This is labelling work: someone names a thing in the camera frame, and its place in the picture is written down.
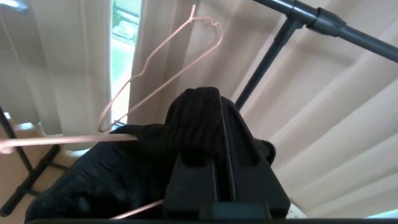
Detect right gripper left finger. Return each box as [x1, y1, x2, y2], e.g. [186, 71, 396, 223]
[163, 154, 218, 218]

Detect black shorts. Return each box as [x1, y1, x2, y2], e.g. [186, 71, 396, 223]
[24, 86, 277, 221]

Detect black clothes rack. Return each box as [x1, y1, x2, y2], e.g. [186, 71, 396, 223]
[0, 0, 398, 218]

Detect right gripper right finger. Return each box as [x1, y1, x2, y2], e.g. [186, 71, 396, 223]
[219, 96, 292, 218]

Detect window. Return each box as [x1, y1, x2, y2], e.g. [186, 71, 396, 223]
[110, 0, 142, 126]

